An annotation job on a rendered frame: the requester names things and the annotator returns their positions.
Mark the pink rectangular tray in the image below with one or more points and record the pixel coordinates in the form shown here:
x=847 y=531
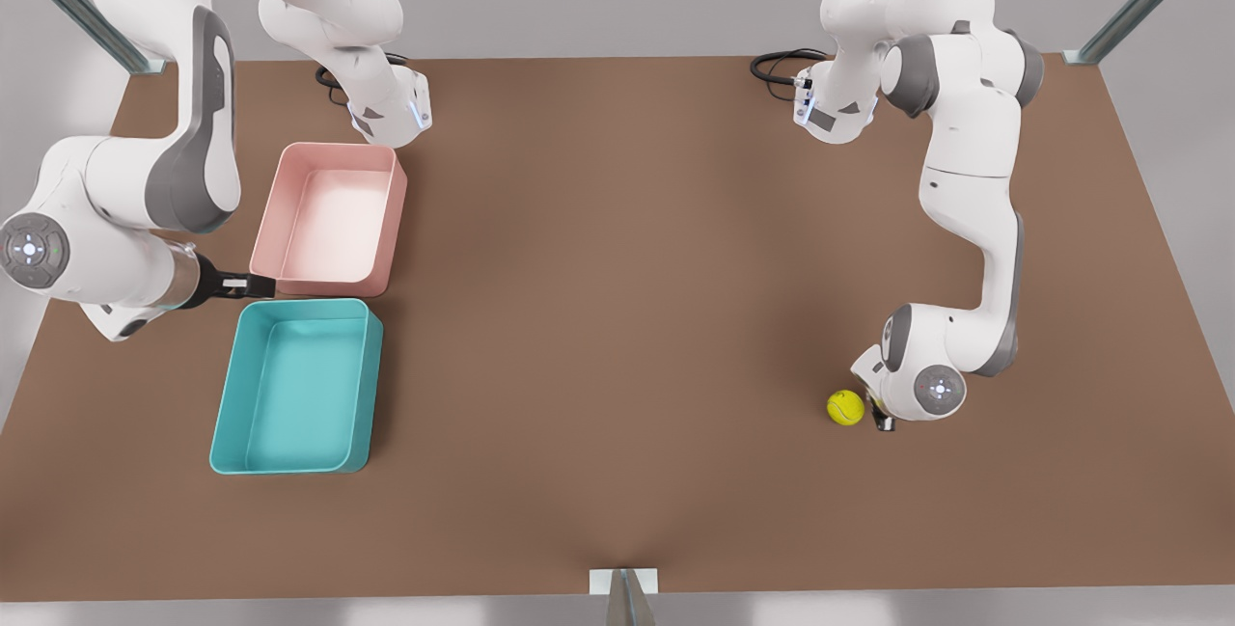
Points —
x=330 y=221

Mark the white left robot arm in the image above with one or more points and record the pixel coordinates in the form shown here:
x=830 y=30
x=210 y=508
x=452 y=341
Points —
x=970 y=144

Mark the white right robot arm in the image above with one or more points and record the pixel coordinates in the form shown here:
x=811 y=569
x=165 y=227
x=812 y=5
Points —
x=116 y=192

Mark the yellow tennis ball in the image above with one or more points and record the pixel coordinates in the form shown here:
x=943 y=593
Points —
x=845 y=407

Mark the teal rectangular tray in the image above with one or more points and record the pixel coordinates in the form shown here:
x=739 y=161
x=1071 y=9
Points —
x=297 y=385

